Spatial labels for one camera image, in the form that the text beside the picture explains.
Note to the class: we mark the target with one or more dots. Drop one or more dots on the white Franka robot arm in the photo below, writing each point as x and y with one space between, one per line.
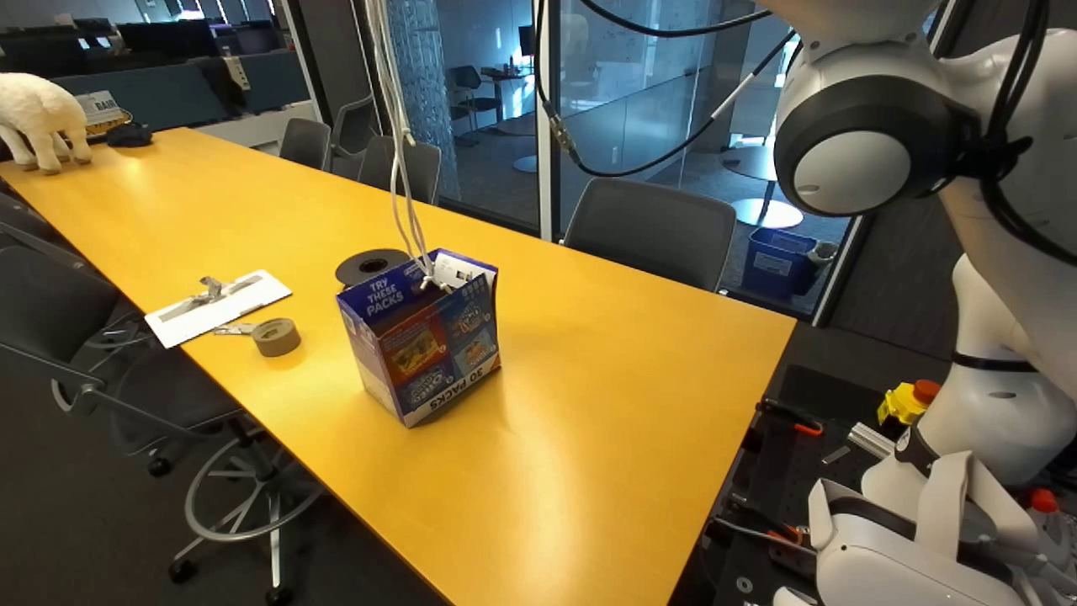
986 171

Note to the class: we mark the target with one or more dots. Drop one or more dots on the blue cardboard snack box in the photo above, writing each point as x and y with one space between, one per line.
421 338

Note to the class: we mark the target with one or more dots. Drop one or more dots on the blue storage bin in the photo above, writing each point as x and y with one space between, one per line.
785 263

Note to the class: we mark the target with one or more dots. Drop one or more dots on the yellow red emergency stop button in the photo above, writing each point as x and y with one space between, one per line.
907 403

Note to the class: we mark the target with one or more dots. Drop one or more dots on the white VR headset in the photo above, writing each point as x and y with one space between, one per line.
897 549

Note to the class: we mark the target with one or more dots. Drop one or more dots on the small black table object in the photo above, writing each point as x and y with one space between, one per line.
129 136

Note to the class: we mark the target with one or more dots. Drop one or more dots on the black swivel chair chrome base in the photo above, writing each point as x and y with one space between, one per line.
69 338

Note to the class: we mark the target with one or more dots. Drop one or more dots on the white name card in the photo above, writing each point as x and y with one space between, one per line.
100 110

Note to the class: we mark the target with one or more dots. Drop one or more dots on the white plush toy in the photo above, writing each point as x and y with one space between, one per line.
38 113

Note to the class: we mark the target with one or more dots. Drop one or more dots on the grey duct tape roll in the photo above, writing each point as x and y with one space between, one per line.
272 338

